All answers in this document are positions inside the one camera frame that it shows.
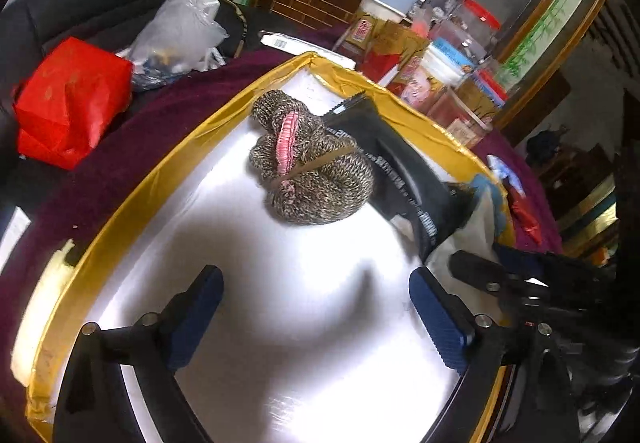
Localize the white flat box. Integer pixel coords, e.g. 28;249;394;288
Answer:
259;30;358;68

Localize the white cloth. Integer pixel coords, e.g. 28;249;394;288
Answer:
425;195;501;284

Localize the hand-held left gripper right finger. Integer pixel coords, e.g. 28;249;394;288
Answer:
408;267;583;443

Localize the speckled knitted gloves bundle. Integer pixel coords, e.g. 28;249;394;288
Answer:
248;90;375;226

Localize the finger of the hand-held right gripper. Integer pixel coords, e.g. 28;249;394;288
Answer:
448;250;532;298
494;244;549;275

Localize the brown wooden door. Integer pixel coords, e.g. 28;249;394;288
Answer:
505;73;571;144

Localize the black bag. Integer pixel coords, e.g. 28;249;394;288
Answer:
215;0;262;58

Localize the white card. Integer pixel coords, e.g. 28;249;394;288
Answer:
0;205;32;269

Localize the blue and white packet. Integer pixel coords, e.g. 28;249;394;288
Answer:
487;154;526;196

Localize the small red packet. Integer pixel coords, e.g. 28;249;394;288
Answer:
510;198;543;244

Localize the brown carton with red label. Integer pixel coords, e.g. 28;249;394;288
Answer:
345;15;431;84

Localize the clear plastic bag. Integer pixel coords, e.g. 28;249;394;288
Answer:
117;0;230;91

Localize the clear jar with red lid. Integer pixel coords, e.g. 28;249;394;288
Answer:
452;0;501;48

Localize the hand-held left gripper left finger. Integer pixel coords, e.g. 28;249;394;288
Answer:
52;264;224;443

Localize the brown-filled jar with red lid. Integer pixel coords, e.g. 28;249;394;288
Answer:
427;70;508;148

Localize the black plastic package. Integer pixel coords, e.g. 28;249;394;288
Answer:
322;93;473;259

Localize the gold-rimmed silver tray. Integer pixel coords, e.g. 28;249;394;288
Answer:
10;52;518;443

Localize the gold picture frame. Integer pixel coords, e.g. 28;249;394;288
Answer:
555;173;618;259

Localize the plastic container with blue label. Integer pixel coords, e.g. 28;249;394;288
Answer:
425;38;476;88

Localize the red plastic bag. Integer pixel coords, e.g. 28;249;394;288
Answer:
12;37;135;171

